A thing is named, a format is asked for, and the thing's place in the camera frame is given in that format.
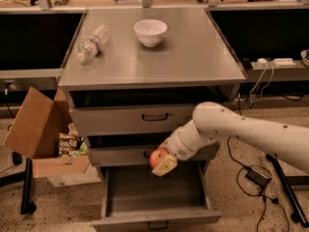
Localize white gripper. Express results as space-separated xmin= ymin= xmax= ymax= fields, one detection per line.
xmin=152 ymin=128 xmax=193 ymax=177

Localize red apple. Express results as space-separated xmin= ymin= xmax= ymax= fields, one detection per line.
xmin=150 ymin=148 xmax=168 ymax=168

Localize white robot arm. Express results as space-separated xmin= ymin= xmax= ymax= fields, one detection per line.
xmin=151 ymin=101 xmax=309 ymax=177

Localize bottom grey drawer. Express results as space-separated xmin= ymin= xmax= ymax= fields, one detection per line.
xmin=93 ymin=161 xmax=222 ymax=232

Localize grey drawer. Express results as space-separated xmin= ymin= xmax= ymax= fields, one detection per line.
xmin=93 ymin=161 xmax=222 ymax=232
xmin=70 ymin=104 xmax=194 ymax=136
xmin=87 ymin=143 xmax=220 ymax=167

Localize top grey drawer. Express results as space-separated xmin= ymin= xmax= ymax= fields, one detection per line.
xmin=70 ymin=104 xmax=194 ymax=136

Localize middle grey drawer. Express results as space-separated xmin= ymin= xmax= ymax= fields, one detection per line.
xmin=87 ymin=143 xmax=220 ymax=167

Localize grey metal drawer cabinet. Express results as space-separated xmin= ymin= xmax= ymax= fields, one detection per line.
xmin=57 ymin=7 xmax=247 ymax=232

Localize black power adapter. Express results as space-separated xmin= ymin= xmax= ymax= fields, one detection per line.
xmin=245 ymin=167 xmax=271 ymax=189

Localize sea salt snack bag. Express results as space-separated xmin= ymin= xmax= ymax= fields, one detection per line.
xmin=58 ymin=133 xmax=81 ymax=157

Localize black stand leg right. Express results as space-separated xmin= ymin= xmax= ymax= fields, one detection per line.
xmin=266 ymin=155 xmax=309 ymax=228

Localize black stand leg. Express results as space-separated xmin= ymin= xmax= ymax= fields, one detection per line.
xmin=0 ymin=159 xmax=37 ymax=215
xmin=266 ymin=155 xmax=309 ymax=228

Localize white bowl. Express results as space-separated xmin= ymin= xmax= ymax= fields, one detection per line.
xmin=133 ymin=19 xmax=167 ymax=47

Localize white power strip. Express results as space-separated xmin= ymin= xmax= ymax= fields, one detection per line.
xmin=254 ymin=58 xmax=296 ymax=69

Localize brown cardboard box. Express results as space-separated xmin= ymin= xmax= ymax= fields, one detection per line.
xmin=4 ymin=87 xmax=90 ymax=178

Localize clear plastic water bottle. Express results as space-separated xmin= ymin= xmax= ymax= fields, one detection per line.
xmin=77 ymin=24 xmax=111 ymax=62

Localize black stand leg left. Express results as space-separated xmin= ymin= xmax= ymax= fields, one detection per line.
xmin=0 ymin=159 xmax=37 ymax=215

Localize black power cable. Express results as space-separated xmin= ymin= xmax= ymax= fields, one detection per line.
xmin=226 ymin=94 xmax=291 ymax=232

